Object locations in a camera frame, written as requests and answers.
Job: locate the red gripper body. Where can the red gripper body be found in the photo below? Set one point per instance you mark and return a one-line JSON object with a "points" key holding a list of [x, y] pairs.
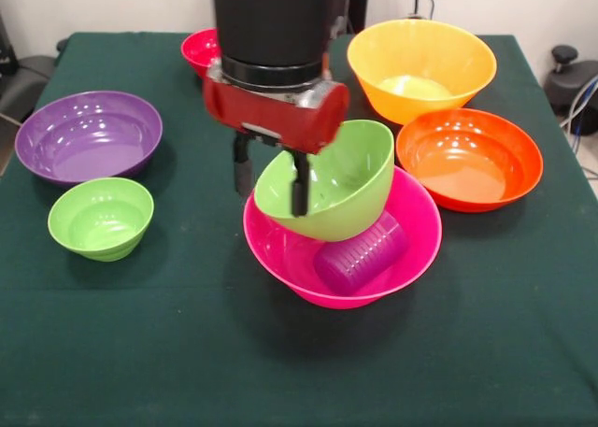
{"points": [[280, 118]]}

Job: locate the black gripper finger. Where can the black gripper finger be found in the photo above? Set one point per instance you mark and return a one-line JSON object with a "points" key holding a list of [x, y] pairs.
{"points": [[300, 184], [242, 165]]}

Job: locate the large green bowl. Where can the large green bowl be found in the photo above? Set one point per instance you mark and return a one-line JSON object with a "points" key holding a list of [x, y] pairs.
{"points": [[345, 184]]}

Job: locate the purple cup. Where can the purple cup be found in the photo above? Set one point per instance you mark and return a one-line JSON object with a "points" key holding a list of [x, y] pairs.
{"points": [[360, 259]]}

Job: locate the pink bowl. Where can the pink bowl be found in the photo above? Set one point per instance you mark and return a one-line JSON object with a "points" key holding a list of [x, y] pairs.
{"points": [[416, 240]]}

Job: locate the yellow bowl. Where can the yellow bowl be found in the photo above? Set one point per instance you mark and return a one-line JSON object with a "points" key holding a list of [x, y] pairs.
{"points": [[444, 48]]}

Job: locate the red bowl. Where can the red bowl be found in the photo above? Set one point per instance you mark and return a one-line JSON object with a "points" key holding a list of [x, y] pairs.
{"points": [[201, 48]]}

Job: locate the small green bowl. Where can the small green bowl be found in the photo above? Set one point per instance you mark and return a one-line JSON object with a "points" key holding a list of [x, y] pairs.
{"points": [[100, 221]]}

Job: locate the purple bowl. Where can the purple bowl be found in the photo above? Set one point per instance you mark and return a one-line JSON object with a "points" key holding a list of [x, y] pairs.
{"points": [[89, 142]]}

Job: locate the orange bowl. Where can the orange bowl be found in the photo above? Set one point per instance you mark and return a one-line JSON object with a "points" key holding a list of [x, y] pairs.
{"points": [[467, 160]]}

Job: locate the dark green tablecloth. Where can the dark green tablecloth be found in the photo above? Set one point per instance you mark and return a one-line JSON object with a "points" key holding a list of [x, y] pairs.
{"points": [[140, 329]]}

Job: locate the dark grey chair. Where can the dark grey chair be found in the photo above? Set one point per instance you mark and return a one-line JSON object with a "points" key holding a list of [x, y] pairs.
{"points": [[28, 81]]}

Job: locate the black round equipment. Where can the black round equipment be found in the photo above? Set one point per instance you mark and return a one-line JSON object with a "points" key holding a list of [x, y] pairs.
{"points": [[567, 81]]}

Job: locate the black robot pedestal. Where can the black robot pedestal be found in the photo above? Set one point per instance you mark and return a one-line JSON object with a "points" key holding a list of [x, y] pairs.
{"points": [[359, 2]]}

